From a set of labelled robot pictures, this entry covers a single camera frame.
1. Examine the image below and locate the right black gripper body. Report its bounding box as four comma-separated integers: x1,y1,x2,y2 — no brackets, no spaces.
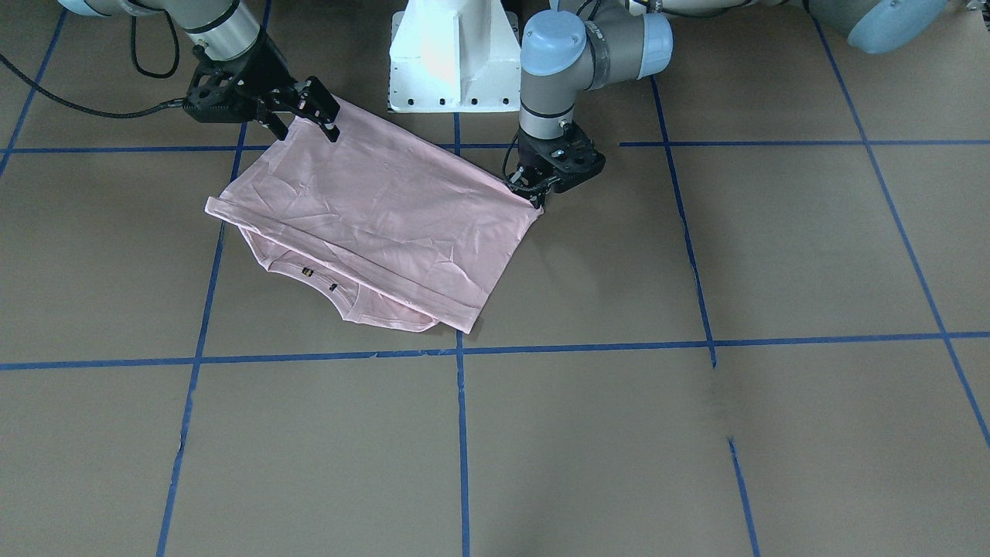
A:
183,31,340,142

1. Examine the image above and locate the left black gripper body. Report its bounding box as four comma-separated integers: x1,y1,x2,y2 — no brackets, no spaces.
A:
504,124,607,209

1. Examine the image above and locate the pink Snoopy t-shirt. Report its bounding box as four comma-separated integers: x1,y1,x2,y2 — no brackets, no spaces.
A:
205,100,541,333

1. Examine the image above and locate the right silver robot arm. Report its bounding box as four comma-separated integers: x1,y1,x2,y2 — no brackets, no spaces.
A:
61,1,340,142

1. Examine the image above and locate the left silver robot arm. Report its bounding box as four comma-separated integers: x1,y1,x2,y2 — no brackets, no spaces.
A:
503,1,947,209

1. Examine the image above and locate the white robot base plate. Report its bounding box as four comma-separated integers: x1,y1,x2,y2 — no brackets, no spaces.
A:
387,1,522,114

